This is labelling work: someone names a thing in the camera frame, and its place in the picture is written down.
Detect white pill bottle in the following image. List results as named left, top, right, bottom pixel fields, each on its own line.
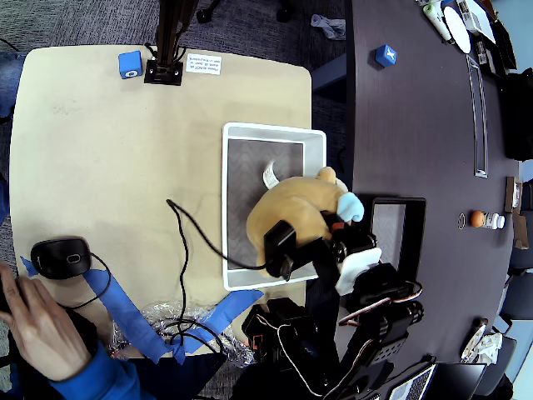
left=481, top=212, right=506, bottom=230

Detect blue cube with O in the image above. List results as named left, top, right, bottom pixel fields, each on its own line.
left=117, top=50, right=144, bottom=80

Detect grey chevron liner mat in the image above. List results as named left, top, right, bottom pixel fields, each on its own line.
left=371, top=203, right=407, bottom=272
left=227, top=139, right=304, bottom=268

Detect black webcam on gripper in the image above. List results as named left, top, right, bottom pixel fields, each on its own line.
left=263, top=219, right=324, bottom=281

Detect clear crumpled plastic wrap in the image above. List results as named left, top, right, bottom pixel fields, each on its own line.
left=106, top=302, right=257, bottom=368

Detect open brown cardboard box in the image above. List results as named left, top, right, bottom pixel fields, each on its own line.
left=503, top=177, right=524, bottom=213

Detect open laptop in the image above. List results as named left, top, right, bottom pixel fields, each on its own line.
left=386, top=362, right=488, bottom=400

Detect silver snack wrapper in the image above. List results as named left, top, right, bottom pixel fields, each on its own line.
left=460, top=318, right=491, bottom=363

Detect small blue tape piece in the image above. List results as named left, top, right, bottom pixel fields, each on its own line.
left=19, top=255, right=38, bottom=278

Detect black and blue bag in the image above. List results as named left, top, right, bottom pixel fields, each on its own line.
left=497, top=68, right=533, bottom=162

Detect grey cloth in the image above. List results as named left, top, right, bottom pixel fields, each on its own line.
left=310, top=13, right=347, bottom=42

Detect blue cube with X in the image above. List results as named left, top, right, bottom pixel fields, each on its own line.
left=374, top=44, right=398, bottom=68

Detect crumpled white tissue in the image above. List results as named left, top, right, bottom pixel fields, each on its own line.
left=477, top=332, right=505, bottom=367

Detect white paper box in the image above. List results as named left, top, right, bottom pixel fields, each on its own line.
left=456, top=0, right=499, bottom=45

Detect white tube green cap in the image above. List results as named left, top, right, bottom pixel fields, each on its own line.
left=422, top=2, right=455, bottom=43

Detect black webcam cable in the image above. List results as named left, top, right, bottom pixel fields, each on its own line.
left=160, top=198, right=276, bottom=355

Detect black rectangular tray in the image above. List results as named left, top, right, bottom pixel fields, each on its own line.
left=349, top=193, right=428, bottom=288

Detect black mouse cable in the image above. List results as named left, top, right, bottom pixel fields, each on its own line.
left=62, top=252, right=112, bottom=310

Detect person's right hand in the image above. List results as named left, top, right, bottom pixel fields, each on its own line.
left=0, top=262, right=95, bottom=383

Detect white printed paper label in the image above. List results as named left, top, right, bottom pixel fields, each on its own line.
left=185, top=52, right=223, bottom=77

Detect grey office chair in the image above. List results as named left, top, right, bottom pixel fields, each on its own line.
left=498, top=278, right=533, bottom=322
left=506, top=243, right=533, bottom=278
left=497, top=335, right=519, bottom=376

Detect orange plush toy blue ears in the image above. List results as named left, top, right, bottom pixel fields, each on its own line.
left=245, top=160, right=366, bottom=268

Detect white plastic bin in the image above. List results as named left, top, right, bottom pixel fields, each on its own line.
left=222, top=122, right=327, bottom=292

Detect white round disc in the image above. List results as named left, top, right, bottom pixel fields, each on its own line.
left=443, top=6, right=472, bottom=54

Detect right forearm blue sleeve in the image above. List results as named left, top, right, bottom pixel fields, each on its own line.
left=47, top=343, right=145, bottom=400

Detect black computer mouse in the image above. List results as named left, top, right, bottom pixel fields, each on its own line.
left=30, top=236, right=93, bottom=280

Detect black camera stand post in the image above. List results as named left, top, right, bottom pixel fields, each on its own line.
left=143, top=0, right=197, bottom=87

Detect black flat case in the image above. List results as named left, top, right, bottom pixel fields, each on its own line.
left=478, top=18, right=517, bottom=76

